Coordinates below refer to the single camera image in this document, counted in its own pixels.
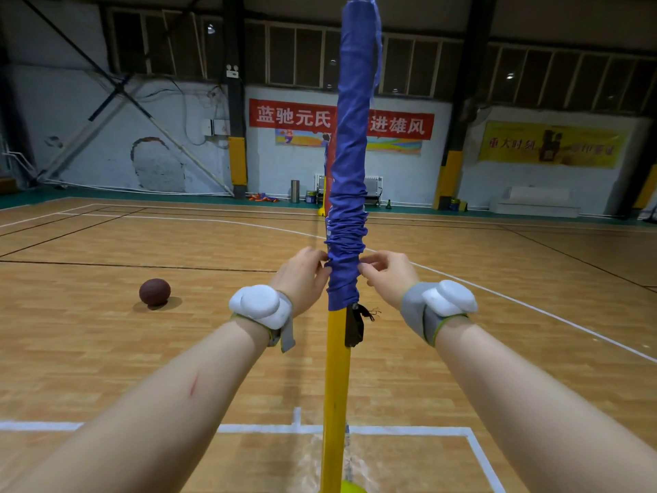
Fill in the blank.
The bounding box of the person's right hand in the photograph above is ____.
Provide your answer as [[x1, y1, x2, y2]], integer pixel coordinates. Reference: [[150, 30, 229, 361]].
[[357, 250, 421, 312]]

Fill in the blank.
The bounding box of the person's left hand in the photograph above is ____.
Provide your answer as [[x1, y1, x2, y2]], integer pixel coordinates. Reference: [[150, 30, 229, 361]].
[[269, 246, 333, 319]]

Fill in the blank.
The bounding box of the blue fabric pole sleeve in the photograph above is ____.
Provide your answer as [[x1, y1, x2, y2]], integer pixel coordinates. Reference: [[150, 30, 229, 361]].
[[324, 0, 384, 313]]

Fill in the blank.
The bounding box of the person's left forearm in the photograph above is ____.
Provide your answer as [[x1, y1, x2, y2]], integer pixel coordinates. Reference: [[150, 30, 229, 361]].
[[0, 317, 271, 493]]

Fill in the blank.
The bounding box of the person's right forearm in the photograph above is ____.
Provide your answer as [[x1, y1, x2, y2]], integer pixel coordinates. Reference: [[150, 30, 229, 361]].
[[435, 316, 657, 493]]

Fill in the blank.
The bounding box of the distant yellow net pole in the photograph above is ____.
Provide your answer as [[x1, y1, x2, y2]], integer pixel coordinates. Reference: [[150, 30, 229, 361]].
[[317, 132, 330, 217]]

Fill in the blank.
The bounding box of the yellow column padding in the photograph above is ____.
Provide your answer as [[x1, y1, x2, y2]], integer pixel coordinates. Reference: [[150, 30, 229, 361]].
[[435, 150, 464, 211], [227, 136, 248, 187], [633, 163, 657, 210]]

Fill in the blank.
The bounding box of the brown basketball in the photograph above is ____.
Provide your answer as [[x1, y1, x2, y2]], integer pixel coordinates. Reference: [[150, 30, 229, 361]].
[[139, 278, 172, 308]]

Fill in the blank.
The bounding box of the white bench block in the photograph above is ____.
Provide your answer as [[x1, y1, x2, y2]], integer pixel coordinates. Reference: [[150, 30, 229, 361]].
[[489, 186, 581, 219]]

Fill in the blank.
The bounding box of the yellow pole base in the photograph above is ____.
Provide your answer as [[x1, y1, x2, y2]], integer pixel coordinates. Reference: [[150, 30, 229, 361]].
[[318, 479, 369, 493]]

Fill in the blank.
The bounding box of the dark diagonal steel brace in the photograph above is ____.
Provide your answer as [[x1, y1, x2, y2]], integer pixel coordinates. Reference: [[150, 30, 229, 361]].
[[15, 0, 235, 197]]

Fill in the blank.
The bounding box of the black strap on pole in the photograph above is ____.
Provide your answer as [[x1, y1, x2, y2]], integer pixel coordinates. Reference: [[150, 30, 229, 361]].
[[344, 302, 382, 349]]

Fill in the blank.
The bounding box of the white wrist tracker grey strap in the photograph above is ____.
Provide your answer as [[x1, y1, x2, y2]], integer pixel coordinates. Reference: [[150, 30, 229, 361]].
[[228, 284, 297, 354], [400, 279, 479, 348]]

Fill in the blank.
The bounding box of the white wall radiator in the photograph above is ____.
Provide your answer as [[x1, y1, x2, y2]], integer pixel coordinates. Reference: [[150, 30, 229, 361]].
[[313, 174, 384, 207]]

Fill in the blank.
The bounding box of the colourful wall banner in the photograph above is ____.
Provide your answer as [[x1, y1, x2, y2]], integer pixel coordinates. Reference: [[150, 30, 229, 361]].
[[274, 128, 423, 156]]

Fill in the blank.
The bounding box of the red wall banner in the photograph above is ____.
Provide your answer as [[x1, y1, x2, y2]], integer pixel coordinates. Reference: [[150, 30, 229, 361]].
[[248, 98, 435, 141]]

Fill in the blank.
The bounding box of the yellow wall banner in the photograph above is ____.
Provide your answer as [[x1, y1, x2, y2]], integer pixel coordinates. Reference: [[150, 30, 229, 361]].
[[478, 121, 628, 169]]

